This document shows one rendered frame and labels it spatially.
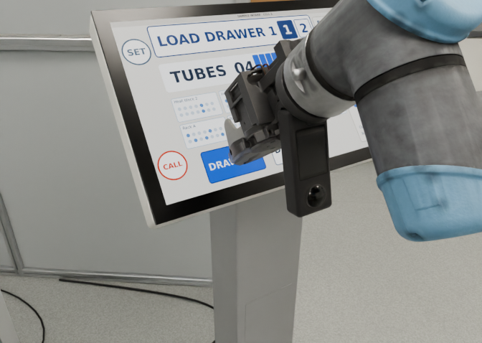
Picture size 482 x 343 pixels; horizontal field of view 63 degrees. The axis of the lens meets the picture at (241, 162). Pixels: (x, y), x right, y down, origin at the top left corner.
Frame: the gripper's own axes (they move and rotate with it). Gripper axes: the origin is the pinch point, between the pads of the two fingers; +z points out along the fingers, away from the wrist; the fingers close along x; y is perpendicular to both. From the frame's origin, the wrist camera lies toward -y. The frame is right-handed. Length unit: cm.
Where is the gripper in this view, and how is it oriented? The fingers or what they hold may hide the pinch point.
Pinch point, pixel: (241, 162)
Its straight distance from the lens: 54.9
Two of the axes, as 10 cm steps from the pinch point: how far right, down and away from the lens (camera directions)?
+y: -3.2, -9.3, 1.5
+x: -8.6, 2.3, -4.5
